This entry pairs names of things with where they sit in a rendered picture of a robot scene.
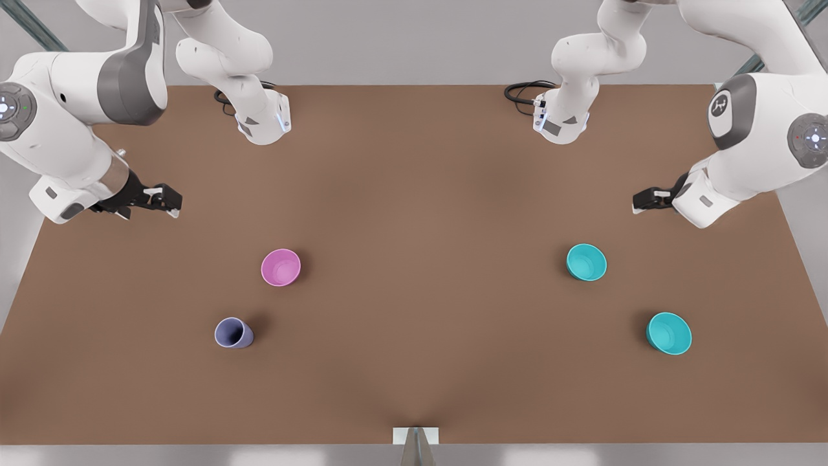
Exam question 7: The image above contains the blue bowl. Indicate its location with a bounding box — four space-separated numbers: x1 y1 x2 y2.
566 243 608 282
646 312 693 356

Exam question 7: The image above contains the pink bowl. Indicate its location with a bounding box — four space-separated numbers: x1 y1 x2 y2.
261 249 302 287

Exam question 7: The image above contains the purple cup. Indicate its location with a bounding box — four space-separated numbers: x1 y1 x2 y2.
214 317 255 350

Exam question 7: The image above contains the black cable loop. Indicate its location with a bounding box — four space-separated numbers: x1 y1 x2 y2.
504 80 558 117
213 80 278 118

